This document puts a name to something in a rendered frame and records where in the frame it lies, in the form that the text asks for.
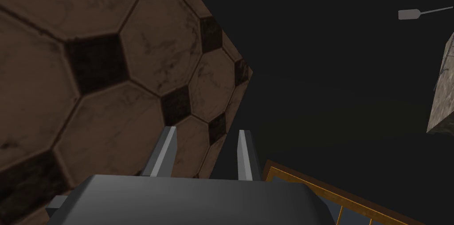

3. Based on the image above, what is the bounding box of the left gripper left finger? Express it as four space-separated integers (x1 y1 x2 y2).
140 125 178 178

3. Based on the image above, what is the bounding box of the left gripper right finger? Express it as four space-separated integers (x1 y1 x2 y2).
237 129 263 182

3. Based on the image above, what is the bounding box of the wooden framed window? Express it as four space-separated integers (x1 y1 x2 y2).
262 159 427 225

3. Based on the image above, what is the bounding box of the grey ceiling fan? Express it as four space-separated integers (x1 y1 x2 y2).
398 5 454 20

